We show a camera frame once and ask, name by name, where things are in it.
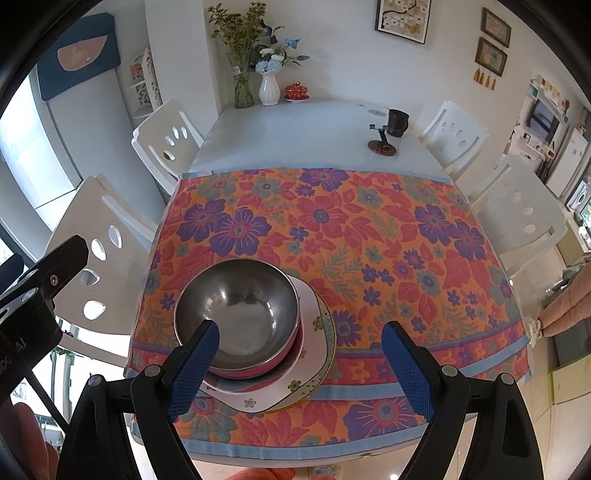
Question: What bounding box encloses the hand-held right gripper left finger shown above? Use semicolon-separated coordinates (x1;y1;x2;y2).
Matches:
58;320;221;480

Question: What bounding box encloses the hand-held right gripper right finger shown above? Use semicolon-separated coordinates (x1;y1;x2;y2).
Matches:
381;320;546;480

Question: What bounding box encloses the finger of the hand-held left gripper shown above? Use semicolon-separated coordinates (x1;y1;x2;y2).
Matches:
0;255;26;297
18;234;89;303

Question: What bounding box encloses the pink bowl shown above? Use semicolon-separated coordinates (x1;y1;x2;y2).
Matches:
210;318;305;380

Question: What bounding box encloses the white square floral plate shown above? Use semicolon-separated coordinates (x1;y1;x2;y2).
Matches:
198;300;336;413

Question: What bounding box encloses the blue steel bowl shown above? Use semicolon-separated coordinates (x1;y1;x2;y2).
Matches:
173;259;301;370

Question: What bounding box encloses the white square floral bowl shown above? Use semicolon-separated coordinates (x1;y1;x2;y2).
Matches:
203;274;331;400

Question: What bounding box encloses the person's left hand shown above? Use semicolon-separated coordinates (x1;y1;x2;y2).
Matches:
9;401;61;480

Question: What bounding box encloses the white cutout chair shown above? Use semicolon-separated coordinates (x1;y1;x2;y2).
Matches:
44;174;160;361
419;100;490;183
468;154;568;278
131;98;206;197

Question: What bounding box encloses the round gold-rimmed plate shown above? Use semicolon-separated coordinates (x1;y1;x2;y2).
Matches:
265;300;339;413

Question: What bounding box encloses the floral orange tablecloth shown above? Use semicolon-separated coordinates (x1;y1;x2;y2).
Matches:
124;167;532;455

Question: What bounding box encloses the peach cloth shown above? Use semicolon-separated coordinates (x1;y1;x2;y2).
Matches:
540;263;591;339

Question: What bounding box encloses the black cup on stand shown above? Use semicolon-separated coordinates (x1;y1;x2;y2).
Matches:
368;109;410;158

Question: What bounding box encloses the glass vase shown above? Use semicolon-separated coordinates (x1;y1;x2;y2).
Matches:
233;51;256;109

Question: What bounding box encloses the white cabinet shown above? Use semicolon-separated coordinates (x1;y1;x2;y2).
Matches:
547;129;591;197

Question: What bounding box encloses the white ceramic vase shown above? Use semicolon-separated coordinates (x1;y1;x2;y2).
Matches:
259;71;280;107

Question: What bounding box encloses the television screen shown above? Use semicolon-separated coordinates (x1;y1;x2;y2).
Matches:
526;98;561;145

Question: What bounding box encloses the dried green flower bouquet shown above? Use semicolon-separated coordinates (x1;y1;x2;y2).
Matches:
208;2;269;79

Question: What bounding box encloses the blue flower bouquet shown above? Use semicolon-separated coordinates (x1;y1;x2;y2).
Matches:
253;23;310;75

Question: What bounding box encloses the small framed picture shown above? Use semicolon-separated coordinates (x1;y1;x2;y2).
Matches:
481;7;512;48
475;37;508;75

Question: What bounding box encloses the large framed picture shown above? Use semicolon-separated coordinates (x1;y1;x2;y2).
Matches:
375;0;432;45

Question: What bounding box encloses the blue wall hanging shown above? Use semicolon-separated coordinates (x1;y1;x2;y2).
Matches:
37;13;122;101

